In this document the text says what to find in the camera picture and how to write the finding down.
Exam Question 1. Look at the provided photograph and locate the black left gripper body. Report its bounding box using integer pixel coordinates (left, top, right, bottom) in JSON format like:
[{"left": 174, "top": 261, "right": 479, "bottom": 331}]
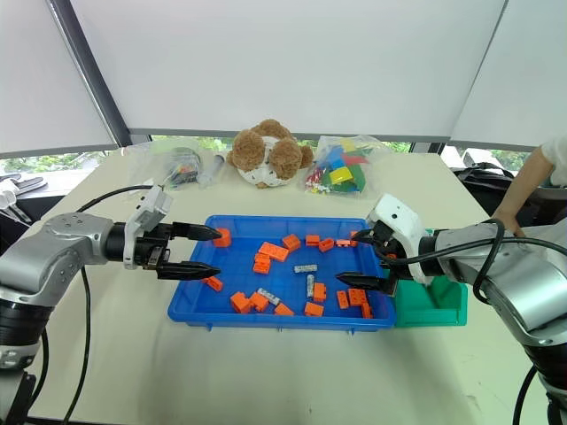
[{"left": 134, "top": 223, "right": 175, "bottom": 273}]

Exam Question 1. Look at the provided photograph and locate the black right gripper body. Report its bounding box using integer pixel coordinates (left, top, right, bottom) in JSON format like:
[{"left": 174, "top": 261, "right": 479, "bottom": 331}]
[{"left": 370, "top": 221, "right": 407, "bottom": 298}]

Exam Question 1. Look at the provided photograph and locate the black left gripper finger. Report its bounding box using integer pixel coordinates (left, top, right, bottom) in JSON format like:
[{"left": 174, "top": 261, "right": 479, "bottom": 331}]
[
  {"left": 171, "top": 221, "right": 224, "bottom": 243},
  {"left": 157, "top": 261, "right": 222, "bottom": 282}
]

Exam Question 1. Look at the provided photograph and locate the green plastic bin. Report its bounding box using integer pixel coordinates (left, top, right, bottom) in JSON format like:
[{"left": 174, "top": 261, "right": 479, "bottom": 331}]
[{"left": 393, "top": 275, "right": 470, "bottom": 329}]

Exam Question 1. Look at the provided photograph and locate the clear bag of coloured blocks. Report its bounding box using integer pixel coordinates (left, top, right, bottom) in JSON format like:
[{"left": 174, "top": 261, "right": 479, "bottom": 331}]
[{"left": 304, "top": 134, "right": 383, "bottom": 197}]

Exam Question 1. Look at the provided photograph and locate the person's bare hand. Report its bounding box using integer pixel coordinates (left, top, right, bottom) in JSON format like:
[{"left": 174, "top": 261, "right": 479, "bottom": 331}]
[{"left": 491, "top": 205, "right": 526, "bottom": 237}]

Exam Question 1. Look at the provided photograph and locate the clear bag of small parts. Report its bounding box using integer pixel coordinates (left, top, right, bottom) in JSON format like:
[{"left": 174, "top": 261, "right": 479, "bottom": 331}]
[{"left": 151, "top": 143, "right": 204, "bottom": 192}]

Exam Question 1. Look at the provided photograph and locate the stacked orange building block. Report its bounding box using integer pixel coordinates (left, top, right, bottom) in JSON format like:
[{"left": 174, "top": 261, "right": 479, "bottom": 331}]
[{"left": 252, "top": 252, "right": 273, "bottom": 276}]

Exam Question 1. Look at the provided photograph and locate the orange plastic brick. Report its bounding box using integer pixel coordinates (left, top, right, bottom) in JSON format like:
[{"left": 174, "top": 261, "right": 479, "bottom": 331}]
[{"left": 258, "top": 241, "right": 291, "bottom": 263}]

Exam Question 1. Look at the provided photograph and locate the blue plastic tray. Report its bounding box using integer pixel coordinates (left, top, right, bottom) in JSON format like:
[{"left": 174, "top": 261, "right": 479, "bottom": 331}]
[{"left": 167, "top": 214, "right": 397, "bottom": 331}]

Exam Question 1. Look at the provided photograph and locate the brown teddy bear plush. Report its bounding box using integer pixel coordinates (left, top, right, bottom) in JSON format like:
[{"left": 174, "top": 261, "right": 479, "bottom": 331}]
[{"left": 226, "top": 119, "right": 314, "bottom": 189}]

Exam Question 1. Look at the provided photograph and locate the black backpack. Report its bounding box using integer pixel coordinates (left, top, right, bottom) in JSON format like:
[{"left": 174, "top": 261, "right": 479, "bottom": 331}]
[{"left": 453, "top": 162, "right": 567, "bottom": 228}]

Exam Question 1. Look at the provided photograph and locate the black flat object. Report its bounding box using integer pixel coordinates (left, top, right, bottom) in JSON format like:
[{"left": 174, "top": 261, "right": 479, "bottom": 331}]
[{"left": 0, "top": 175, "right": 46, "bottom": 195}]

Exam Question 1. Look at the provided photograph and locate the white shirt sleeve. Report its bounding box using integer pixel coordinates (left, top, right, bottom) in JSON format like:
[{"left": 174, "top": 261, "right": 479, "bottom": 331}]
[{"left": 537, "top": 135, "right": 567, "bottom": 188}]

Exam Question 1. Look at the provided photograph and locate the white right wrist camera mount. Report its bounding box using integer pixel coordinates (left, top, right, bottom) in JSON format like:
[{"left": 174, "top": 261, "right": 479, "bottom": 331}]
[{"left": 366, "top": 192, "right": 434, "bottom": 287}]

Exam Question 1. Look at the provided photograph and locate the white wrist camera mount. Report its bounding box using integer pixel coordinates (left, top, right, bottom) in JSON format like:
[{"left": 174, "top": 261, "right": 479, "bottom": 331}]
[
  {"left": 122, "top": 185, "right": 175, "bottom": 271},
  {"left": 366, "top": 192, "right": 434, "bottom": 287}
]

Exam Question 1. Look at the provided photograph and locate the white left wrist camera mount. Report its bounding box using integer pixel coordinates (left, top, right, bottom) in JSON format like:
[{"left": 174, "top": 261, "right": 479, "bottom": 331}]
[{"left": 122, "top": 185, "right": 175, "bottom": 271}]

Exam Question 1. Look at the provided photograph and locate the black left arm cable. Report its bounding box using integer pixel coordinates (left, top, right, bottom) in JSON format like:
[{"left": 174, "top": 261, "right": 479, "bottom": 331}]
[{"left": 60, "top": 184, "right": 157, "bottom": 425}]

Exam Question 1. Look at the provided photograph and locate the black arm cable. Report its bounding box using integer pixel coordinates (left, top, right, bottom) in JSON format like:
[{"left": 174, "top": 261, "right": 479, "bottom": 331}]
[
  {"left": 378, "top": 218, "right": 551, "bottom": 307},
  {"left": 60, "top": 184, "right": 157, "bottom": 425}
]

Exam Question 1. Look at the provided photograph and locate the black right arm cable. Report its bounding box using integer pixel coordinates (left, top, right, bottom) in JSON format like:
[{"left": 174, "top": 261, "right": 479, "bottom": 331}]
[{"left": 378, "top": 218, "right": 551, "bottom": 307}]

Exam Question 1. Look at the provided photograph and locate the grey window frame bar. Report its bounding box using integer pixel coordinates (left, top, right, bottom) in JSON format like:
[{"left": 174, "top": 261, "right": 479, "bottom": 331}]
[{"left": 127, "top": 127, "right": 454, "bottom": 143}]

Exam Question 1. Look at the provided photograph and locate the grey slanted window post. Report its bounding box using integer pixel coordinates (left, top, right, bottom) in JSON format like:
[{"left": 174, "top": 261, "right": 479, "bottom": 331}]
[{"left": 45, "top": 0, "right": 133, "bottom": 151}]

